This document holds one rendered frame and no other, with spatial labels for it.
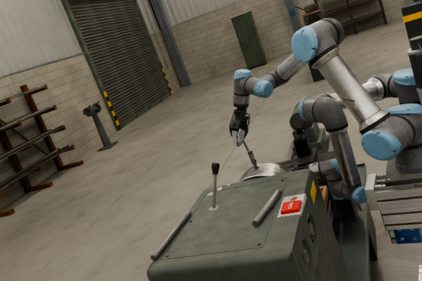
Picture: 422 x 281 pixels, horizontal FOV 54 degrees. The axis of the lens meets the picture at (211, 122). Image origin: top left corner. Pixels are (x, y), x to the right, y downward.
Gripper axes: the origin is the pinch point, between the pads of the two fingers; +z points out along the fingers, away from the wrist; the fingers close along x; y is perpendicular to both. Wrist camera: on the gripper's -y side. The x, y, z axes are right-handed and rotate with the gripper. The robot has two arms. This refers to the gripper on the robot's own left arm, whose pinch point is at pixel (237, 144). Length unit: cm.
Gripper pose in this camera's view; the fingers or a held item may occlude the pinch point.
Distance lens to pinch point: 197.9
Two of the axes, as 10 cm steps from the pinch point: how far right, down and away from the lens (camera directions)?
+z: -0.3, 9.4, 3.5
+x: -9.5, -1.3, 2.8
